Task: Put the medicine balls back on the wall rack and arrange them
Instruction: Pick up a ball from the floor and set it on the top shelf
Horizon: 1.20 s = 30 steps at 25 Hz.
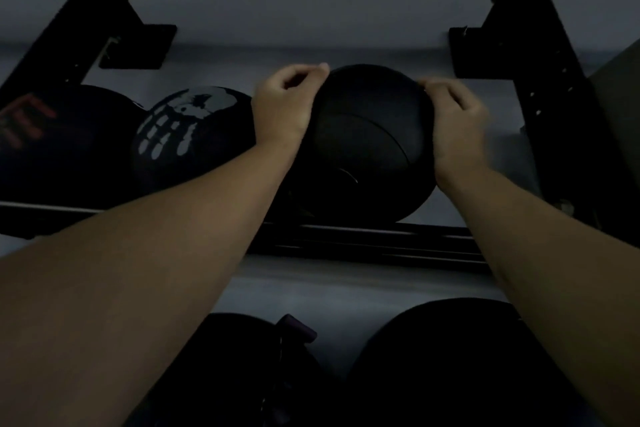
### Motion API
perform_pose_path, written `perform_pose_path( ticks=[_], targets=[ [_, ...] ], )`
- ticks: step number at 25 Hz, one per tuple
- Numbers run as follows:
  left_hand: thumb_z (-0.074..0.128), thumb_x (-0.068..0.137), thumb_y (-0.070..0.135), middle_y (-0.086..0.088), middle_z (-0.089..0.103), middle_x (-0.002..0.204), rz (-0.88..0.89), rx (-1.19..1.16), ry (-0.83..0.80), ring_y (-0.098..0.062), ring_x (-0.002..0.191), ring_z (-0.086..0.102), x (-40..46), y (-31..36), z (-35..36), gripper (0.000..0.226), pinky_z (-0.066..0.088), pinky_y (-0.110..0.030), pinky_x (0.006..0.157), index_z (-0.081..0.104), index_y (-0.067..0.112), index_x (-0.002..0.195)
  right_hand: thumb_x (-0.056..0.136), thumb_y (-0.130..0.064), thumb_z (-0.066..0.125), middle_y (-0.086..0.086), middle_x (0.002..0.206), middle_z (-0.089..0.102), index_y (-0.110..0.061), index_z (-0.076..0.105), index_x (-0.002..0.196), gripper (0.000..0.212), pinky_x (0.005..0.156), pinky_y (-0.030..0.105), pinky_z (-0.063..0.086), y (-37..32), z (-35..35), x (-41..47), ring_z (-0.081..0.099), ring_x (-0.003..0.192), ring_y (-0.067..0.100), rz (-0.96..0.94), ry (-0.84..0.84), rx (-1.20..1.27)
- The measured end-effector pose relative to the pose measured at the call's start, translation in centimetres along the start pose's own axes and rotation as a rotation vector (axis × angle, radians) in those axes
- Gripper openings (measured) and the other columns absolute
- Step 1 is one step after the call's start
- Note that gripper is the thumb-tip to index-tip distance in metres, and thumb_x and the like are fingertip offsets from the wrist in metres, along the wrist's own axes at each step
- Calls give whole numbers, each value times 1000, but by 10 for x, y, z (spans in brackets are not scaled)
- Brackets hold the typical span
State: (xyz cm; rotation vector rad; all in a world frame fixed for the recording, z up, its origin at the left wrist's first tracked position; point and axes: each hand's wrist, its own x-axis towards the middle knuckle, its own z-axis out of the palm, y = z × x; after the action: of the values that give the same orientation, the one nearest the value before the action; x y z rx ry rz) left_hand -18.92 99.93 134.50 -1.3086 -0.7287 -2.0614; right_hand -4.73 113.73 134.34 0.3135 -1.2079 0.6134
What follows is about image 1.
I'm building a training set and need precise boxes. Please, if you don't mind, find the small black slam ball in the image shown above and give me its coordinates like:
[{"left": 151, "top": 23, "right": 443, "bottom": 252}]
[{"left": 295, "top": 63, "right": 439, "bottom": 225}]

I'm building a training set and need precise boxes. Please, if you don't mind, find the large black leather medicine ball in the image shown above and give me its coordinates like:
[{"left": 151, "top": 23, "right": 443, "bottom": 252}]
[{"left": 345, "top": 297, "right": 596, "bottom": 427}]

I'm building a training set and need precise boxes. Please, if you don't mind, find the black metal rack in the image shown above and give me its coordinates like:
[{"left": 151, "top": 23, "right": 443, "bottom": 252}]
[{"left": 0, "top": 0, "right": 640, "bottom": 275}]

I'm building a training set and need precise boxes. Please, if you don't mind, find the ball with white handprint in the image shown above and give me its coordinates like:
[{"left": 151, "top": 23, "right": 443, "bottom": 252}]
[{"left": 131, "top": 86, "right": 259, "bottom": 197}]

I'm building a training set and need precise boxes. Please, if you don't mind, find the person's left forearm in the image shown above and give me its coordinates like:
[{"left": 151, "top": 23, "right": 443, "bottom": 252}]
[{"left": 0, "top": 141, "right": 301, "bottom": 427}]

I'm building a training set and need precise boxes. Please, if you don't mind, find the black white-stitched medicine ball purple tag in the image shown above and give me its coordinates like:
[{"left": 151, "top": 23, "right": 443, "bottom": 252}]
[{"left": 125, "top": 312, "right": 346, "bottom": 427}]

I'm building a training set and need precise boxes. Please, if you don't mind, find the person's right forearm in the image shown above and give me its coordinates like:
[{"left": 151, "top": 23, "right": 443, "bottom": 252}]
[{"left": 439, "top": 161, "right": 640, "bottom": 427}]

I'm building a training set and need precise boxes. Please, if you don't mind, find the large beige box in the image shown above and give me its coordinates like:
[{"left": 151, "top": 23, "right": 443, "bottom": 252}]
[{"left": 589, "top": 39, "right": 640, "bottom": 182}]

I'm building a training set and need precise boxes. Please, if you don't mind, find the person's right hand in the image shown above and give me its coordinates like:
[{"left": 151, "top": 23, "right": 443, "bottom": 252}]
[{"left": 417, "top": 77, "right": 493, "bottom": 192}]

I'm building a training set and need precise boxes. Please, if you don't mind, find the person's left hand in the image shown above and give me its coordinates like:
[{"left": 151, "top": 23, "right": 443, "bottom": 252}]
[{"left": 251, "top": 62, "right": 331, "bottom": 150}]

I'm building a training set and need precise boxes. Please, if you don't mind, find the ball with red handprint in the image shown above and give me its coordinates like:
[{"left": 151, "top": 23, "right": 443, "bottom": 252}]
[{"left": 0, "top": 83, "right": 149, "bottom": 210}]

